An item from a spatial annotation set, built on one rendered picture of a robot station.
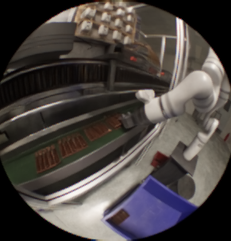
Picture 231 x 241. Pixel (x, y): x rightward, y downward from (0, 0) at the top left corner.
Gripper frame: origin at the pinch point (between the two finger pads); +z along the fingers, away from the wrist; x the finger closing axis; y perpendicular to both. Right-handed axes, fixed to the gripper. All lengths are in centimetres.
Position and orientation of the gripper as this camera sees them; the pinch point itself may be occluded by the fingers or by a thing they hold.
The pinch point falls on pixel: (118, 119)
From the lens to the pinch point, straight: 39.5
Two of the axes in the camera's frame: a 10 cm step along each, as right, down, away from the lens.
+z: -5.2, 2.4, 8.2
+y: 4.0, 9.2, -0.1
